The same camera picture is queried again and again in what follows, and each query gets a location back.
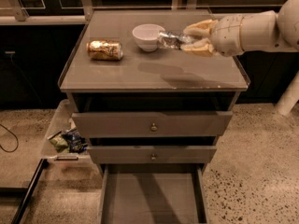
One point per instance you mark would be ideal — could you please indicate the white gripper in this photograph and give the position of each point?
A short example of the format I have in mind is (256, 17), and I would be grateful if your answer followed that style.
(226, 35)

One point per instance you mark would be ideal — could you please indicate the silver blue redbull can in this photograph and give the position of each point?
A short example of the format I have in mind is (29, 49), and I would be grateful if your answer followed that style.
(170, 40)

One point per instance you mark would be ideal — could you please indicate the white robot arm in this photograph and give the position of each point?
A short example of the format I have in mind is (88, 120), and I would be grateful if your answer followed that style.
(270, 31)

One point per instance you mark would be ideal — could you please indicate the grey drawer cabinet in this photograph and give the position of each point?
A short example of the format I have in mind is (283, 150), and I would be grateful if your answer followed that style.
(164, 80)

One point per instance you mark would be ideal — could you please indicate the grey top drawer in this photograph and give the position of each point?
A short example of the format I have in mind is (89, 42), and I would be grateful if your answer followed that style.
(137, 124)

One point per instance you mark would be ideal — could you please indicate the grey drawer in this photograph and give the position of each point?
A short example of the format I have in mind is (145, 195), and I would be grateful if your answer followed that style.
(141, 154)
(137, 124)
(152, 194)

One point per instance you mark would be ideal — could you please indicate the gold soda can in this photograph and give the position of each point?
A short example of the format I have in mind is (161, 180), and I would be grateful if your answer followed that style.
(107, 50)

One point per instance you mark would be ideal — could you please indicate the brass top drawer knob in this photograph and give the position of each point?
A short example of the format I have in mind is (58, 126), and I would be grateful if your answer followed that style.
(153, 127)

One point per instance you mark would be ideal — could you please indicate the brass drawer knob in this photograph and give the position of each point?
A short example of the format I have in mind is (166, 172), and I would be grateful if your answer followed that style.
(153, 127)
(153, 157)

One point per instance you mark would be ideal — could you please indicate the brass middle drawer knob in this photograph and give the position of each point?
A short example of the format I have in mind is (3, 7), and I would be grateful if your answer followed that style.
(153, 157)

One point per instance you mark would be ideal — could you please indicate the grey middle drawer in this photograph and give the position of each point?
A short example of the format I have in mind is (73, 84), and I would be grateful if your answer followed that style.
(141, 154)

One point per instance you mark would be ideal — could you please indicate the grey bottom drawer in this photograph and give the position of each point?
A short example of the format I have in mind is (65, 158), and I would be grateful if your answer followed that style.
(152, 194)

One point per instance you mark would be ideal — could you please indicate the white ceramic bowl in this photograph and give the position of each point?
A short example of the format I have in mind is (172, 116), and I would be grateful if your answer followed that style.
(146, 36)

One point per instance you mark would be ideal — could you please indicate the blue snack bag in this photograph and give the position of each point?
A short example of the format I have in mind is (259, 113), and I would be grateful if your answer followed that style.
(76, 143)

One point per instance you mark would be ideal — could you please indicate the clear plastic storage bin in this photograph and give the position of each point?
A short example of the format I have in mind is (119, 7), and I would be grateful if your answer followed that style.
(55, 153)

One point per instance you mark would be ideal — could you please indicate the green snack bag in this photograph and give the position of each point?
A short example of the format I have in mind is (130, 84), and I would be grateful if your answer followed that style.
(59, 143)

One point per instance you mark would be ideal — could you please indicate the black floor rail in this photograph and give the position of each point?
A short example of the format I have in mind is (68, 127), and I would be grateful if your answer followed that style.
(23, 195)

